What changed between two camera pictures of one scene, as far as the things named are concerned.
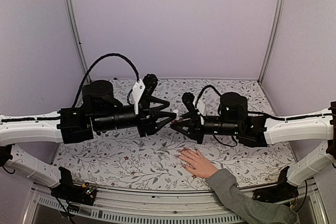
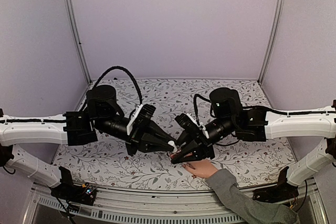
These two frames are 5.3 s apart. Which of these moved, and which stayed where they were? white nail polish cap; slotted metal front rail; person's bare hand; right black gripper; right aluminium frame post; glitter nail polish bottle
Moved: glitter nail polish bottle; white nail polish cap; right black gripper
Stayed: right aluminium frame post; slotted metal front rail; person's bare hand
